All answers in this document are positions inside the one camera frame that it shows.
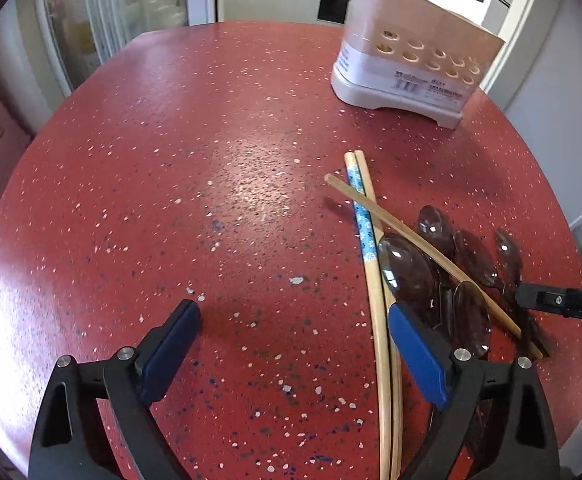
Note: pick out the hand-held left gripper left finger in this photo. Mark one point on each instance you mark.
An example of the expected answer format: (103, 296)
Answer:
(173, 340)

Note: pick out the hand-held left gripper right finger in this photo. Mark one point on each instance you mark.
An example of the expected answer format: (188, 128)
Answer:
(418, 355)

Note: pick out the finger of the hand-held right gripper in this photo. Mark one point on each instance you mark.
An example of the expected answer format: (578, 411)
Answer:
(556, 301)

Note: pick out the large dark clear plastic spoon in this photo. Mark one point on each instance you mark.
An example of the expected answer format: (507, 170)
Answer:
(471, 317)
(406, 270)

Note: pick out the small dark clear plastic spoon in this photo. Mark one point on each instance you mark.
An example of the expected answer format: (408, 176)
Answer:
(508, 255)

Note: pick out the blue patterned wooden chopstick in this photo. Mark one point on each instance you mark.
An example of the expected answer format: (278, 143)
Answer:
(363, 215)

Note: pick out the plain wooden chopstick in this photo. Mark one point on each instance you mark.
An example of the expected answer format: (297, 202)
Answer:
(367, 180)
(371, 206)

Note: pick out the white plastic utensil holder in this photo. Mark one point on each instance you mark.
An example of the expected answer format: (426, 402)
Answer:
(411, 25)

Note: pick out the glass door cabinet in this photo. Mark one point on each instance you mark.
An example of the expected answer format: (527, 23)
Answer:
(121, 10)

